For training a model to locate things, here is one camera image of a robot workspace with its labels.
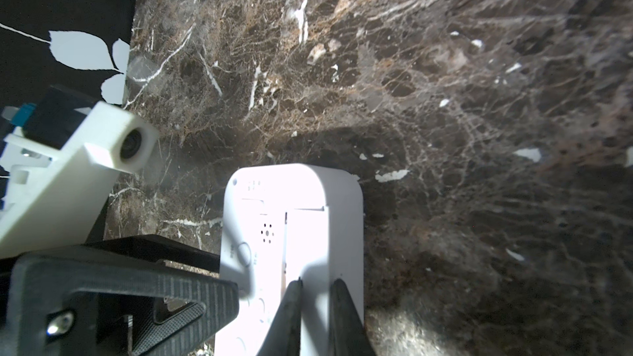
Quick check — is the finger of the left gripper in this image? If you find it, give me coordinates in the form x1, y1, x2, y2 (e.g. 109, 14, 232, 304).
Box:
7, 244, 239, 355

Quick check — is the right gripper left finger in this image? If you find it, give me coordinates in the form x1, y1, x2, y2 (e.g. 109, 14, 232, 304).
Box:
257, 279, 303, 356

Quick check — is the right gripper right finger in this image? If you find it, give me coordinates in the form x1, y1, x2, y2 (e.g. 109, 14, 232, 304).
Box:
330, 279, 376, 356

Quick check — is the white battery cover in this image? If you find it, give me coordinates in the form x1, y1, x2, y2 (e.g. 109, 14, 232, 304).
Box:
286, 208, 331, 355

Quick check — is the white digital alarm clock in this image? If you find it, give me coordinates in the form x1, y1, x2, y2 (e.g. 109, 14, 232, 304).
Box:
214, 163, 364, 355

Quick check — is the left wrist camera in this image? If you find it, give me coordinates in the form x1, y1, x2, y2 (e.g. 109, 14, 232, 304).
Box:
1, 85, 159, 258

